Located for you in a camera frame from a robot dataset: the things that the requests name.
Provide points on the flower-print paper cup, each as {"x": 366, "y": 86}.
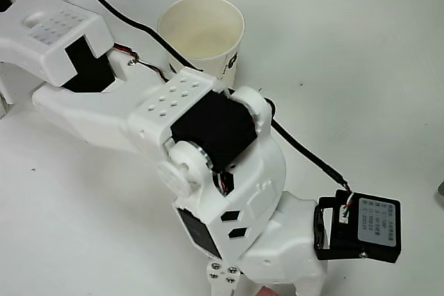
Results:
{"x": 204, "y": 29}

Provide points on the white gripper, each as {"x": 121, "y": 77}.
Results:
{"x": 268, "y": 258}

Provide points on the grey object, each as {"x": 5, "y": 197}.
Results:
{"x": 441, "y": 190}

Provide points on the black camera box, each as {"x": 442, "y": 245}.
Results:
{"x": 374, "y": 219}

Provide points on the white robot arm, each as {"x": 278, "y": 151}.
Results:
{"x": 86, "y": 122}

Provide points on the pink object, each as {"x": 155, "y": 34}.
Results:
{"x": 266, "y": 292}

